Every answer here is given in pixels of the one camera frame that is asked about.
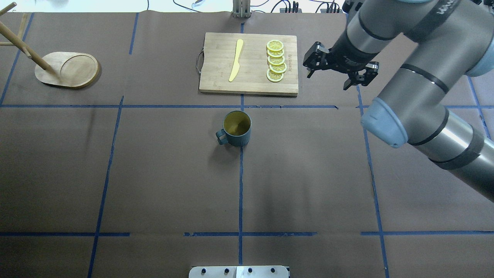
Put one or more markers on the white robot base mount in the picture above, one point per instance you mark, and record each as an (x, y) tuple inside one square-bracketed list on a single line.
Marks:
[(256, 271)]

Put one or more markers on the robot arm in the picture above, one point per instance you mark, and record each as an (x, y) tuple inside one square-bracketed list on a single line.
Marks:
[(454, 39)]

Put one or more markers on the bamboo cutting board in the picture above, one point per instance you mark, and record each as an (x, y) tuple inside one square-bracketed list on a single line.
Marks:
[(219, 50)]

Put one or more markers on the wooden knife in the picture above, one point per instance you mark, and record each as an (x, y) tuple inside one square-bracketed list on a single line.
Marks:
[(236, 64)]

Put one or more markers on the lemon slice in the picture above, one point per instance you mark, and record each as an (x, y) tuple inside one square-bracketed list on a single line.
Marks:
[(274, 76), (275, 61), (275, 45), (275, 54), (278, 69)]

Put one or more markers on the metal camera stand post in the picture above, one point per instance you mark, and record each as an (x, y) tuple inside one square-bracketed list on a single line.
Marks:
[(241, 8)]

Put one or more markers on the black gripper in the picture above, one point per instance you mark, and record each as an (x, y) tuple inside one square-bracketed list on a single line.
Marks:
[(342, 61)]

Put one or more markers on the wooden cup storage rack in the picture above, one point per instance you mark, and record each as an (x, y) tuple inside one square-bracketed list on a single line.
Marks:
[(71, 70)]

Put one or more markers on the teal ribbed mug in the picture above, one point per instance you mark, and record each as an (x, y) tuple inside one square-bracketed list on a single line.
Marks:
[(236, 129)]

